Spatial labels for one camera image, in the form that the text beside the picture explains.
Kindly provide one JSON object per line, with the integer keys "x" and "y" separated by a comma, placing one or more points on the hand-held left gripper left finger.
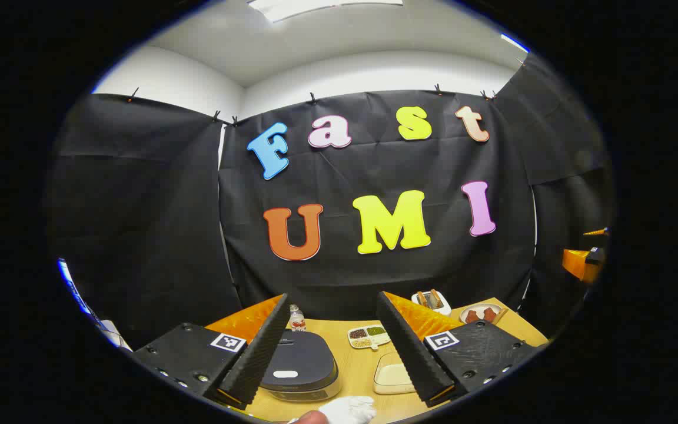
{"x": 256, "y": 353}

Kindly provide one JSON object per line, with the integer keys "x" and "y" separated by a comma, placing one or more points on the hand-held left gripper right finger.
{"x": 409, "y": 353}

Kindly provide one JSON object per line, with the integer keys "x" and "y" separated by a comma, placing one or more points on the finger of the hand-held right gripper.
{"x": 597, "y": 232}
{"x": 580, "y": 262}

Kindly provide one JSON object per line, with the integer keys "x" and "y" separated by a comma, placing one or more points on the clear box of rice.
{"x": 391, "y": 376}

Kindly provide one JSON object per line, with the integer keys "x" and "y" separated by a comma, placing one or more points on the black rice cooker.
{"x": 303, "y": 359}

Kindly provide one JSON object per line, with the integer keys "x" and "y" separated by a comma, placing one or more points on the white divided condiment dish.
{"x": 367, "y": 337}

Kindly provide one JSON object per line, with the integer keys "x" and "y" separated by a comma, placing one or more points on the small bottle with red label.
{"x": 297, "y": 321}

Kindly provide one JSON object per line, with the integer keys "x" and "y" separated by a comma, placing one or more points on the toast slice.
{"x": 435, "y": 298}
{"x": 422, "y": 299}

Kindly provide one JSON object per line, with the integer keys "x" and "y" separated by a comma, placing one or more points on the white toaster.
{"x": 442, "y": 307}

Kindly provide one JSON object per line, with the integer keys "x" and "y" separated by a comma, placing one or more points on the brown meat piece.
{"x": 472, "y": 317}
{"x": 489, "y": 314}

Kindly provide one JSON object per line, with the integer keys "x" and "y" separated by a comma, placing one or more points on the white crumpled cloth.
{"x": 348, "y": 409}

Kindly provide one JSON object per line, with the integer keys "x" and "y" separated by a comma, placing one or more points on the white plate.
{"x": 480, "y": 306}

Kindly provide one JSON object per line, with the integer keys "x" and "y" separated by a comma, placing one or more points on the white papers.
{"x": 114, "y": 334}

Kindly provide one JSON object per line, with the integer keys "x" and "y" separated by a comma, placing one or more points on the black backdrop cloth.
{"x": 156, "y": 224}

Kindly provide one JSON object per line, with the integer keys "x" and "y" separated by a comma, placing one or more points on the computer monitor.
{"x": 74, "y": 291}

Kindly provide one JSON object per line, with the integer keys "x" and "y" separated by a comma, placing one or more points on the ceiling light panel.
{"x": 315, "y": 7}

